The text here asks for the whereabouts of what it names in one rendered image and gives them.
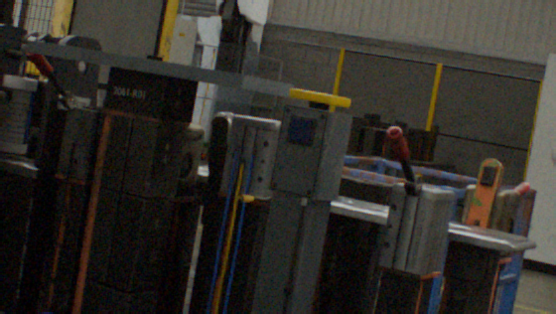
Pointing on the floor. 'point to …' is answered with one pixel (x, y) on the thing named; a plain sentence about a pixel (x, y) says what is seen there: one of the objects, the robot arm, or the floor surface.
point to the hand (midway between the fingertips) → (230, 59)
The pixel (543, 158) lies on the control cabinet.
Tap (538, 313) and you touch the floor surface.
